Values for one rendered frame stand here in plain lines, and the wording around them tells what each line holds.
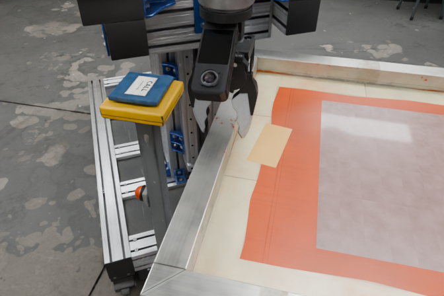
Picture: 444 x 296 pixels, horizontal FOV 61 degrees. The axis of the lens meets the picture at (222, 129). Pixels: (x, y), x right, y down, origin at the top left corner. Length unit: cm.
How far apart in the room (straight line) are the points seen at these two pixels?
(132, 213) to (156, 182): 64
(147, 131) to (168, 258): 41
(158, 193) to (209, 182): 43
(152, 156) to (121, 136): 105
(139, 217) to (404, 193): 110
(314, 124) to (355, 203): 18
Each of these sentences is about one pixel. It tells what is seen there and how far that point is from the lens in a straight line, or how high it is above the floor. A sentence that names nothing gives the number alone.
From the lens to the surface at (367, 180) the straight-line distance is 60.
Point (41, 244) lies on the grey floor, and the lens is 183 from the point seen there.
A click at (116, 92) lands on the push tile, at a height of 97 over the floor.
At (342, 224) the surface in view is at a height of 96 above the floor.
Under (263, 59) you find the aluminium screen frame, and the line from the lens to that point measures 81.
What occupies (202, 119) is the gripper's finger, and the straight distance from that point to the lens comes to 60.
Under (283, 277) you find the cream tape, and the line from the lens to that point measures 47.
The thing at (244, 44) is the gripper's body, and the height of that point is 112.
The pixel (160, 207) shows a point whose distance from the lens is 96.
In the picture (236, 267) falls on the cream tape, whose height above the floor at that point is 96.
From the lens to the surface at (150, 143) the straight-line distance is 82.
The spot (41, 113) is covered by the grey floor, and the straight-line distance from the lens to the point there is 259.
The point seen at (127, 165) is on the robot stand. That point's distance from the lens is 172.
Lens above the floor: 136
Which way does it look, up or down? 38 degrees down
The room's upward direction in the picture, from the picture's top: straight up
